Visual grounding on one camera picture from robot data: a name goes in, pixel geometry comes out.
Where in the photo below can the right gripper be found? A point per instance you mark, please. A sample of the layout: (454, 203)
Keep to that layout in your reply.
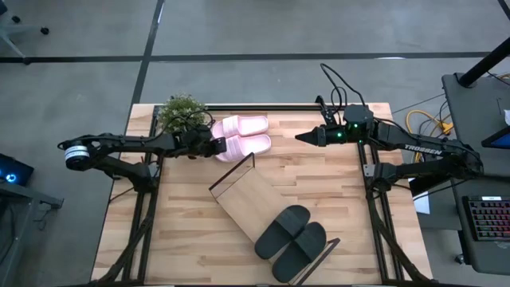
(334, 135)

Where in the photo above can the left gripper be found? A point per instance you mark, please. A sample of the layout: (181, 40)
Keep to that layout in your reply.
(197, 145)

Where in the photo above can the pink slide sandal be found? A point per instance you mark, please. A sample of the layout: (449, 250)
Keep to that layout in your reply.
(247, 125)
(251, 145)

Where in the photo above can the black slide sandal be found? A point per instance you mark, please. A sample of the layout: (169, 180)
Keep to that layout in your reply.
(279, 233)
(299, 253)

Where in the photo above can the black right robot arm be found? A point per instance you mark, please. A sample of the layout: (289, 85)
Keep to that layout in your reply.
(422, 149)

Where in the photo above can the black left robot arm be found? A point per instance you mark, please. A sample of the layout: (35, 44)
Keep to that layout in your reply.
(119, 140)

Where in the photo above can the green potted plant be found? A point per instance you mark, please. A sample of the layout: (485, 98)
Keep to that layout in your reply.
(179, 111)

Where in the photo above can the white paper sheet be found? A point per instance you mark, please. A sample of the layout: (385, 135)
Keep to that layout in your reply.
(422, 205)

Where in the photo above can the laptop with blue screen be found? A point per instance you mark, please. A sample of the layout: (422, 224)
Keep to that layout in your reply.
(500, 139)

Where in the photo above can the backlit keyboard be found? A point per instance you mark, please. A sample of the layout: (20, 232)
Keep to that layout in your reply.
(490, 219)

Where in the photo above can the black box with blue light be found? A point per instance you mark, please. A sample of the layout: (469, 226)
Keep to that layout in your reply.
(20, 169)

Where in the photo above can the grey metal stand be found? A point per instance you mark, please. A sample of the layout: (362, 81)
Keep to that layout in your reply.
(24, 193)

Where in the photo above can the dark grey desk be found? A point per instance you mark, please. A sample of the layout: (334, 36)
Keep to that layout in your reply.
(478, 255)

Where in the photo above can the grey office chair base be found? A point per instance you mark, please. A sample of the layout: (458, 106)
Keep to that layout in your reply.
(24, 28)

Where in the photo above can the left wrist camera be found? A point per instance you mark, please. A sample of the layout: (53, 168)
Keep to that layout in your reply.
(203, 130)

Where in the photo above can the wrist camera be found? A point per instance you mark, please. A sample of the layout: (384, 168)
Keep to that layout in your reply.
(203, 130)
(330, 115)

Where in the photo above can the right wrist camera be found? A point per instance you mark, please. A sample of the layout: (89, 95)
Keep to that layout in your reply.
(330, 115)

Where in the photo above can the small black frame clamp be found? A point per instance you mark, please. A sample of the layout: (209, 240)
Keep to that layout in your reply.
(318, 100)

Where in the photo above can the black aluminium table frame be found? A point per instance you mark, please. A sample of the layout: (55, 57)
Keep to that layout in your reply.
(259, 107)

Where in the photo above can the black metal post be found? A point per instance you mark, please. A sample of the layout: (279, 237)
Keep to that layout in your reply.
(484, 64)

